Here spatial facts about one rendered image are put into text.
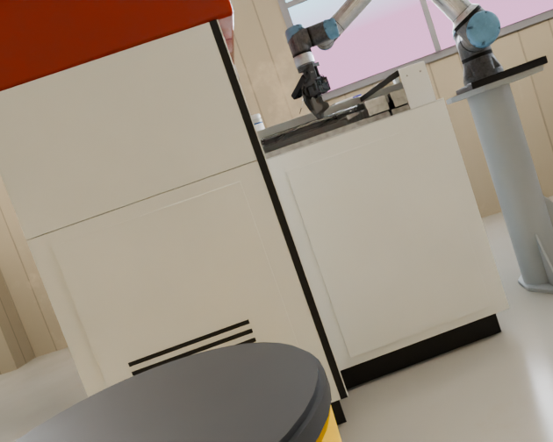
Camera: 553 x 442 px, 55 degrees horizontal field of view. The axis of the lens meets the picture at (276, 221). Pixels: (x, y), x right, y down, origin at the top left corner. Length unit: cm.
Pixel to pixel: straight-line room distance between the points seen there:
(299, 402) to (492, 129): 185
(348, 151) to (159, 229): 65
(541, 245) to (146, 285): 148
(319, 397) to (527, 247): 188
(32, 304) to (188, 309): 325
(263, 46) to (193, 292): 266
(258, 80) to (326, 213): 229
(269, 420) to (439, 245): 144
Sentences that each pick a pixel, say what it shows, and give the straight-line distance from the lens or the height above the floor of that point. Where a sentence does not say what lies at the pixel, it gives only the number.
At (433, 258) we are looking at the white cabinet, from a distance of 182.
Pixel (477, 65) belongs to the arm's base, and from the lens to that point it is 222.
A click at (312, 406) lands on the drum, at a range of 45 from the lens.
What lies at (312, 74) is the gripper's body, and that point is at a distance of 206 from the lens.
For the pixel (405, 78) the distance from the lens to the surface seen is 187.
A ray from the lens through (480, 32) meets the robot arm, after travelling 209.
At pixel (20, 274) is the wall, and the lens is 469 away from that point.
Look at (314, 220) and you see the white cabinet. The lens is 171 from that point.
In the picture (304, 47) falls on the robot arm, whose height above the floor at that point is 117.
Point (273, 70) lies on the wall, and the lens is 388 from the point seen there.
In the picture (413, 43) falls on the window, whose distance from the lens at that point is 388.
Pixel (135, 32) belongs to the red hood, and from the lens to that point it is 157.
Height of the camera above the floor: 77
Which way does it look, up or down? 5 degrees down
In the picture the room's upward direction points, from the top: 19 degrees counter-clockwise
